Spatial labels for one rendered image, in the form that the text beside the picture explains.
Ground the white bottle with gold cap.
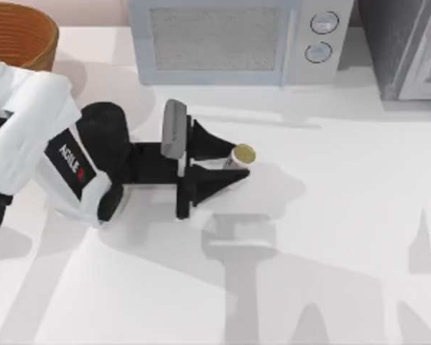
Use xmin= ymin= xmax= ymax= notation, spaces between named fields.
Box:
xmin=223 ymin=143 xmax=257 ymax=170

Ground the microwave oven door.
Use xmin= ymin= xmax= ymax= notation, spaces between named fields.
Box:
xmin=128 ymin=0 xmax=296 ymax=87

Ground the pale microwave oven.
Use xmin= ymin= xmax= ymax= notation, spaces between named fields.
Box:
xmin=126 ymin=0 xmax=356 ymax=88

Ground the round microwave knob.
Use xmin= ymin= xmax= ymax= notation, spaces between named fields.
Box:
xmin=304 ymin=40 xmax=333 ymax=65
xmin=310 ymin=10 xmax=340 ymax=35

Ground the brown woven basket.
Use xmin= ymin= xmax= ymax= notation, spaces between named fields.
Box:
xmin=0 ymin=0 xmax=60 ymax=72

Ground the grey cabinet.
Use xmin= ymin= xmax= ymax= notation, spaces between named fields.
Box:
xmin=357 ymin=0 xmax=431 ymax=102

